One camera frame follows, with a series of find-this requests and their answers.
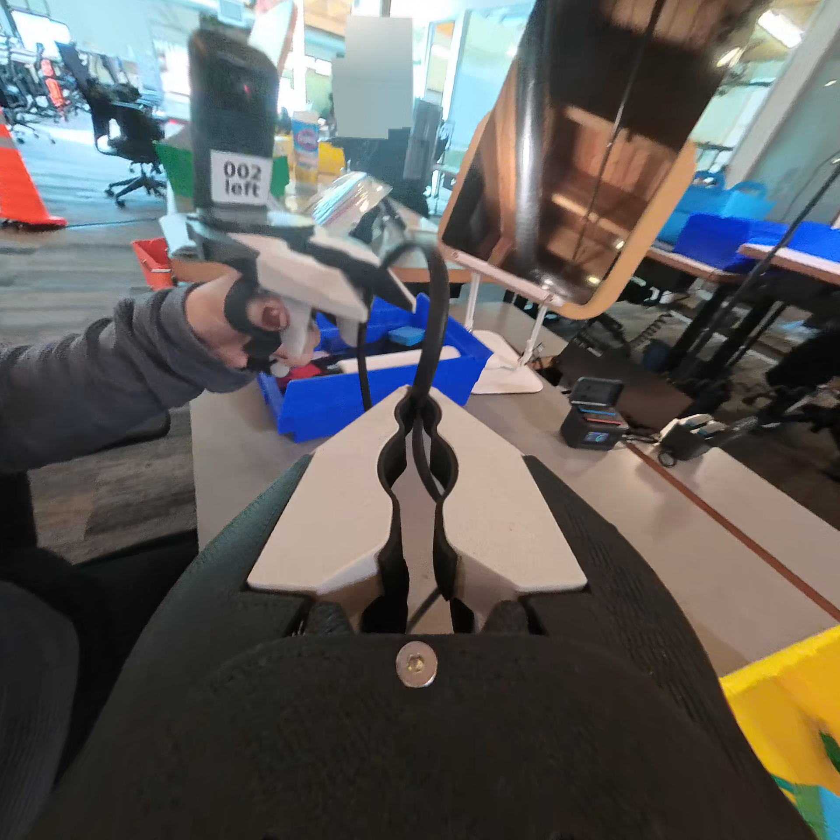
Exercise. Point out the black office chair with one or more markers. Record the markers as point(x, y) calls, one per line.
point(124, 131)

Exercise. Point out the orange red bin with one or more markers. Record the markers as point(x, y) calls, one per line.
point(154, 262)

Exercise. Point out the light blue block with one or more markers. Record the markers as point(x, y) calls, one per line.
point(405, 336)

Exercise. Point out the wipes canister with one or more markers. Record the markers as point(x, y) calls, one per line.
point(305, 151)

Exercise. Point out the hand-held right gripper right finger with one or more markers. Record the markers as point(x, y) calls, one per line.
point(512, 525)

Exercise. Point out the blue fabric bags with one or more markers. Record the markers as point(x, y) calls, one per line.
point(722, 223)

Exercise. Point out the person's left hand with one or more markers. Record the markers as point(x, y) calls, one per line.
point(210, 321)

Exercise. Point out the yellow box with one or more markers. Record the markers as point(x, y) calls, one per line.
point(331, 167)

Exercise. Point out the small black charger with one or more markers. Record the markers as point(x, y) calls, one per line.
point(686, 439)

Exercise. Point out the person's left forearm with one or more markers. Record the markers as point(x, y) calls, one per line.
point(98, 380)

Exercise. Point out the black computer monitor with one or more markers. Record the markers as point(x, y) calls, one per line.
point(423, 151)

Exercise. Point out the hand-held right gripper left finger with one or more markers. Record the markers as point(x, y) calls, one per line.
point(321, 525)

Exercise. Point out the orange traffic cone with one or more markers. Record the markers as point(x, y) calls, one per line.
point(19, 190)

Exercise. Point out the tan framed glossy screen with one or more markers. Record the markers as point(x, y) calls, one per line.
point(590, 164)

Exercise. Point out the black battery charger case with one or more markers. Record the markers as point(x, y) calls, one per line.
point(590, 426)

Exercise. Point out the green bin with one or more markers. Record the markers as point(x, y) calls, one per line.
point(174, 170)

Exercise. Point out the yellow plastic bin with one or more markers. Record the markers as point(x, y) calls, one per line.
point(774, 715)

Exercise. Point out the clear plastic bag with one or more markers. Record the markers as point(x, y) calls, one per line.
point(348, 197)

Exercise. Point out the blue plastic bin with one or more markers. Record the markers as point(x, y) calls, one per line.
point(315, 413)

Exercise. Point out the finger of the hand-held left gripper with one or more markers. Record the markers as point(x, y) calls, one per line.
point(354, 253)
point(308, 275)

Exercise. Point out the wooden edged background table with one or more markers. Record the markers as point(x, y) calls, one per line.
point(426, 272)

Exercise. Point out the red block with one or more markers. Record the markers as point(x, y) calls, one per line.
point(302, 375)

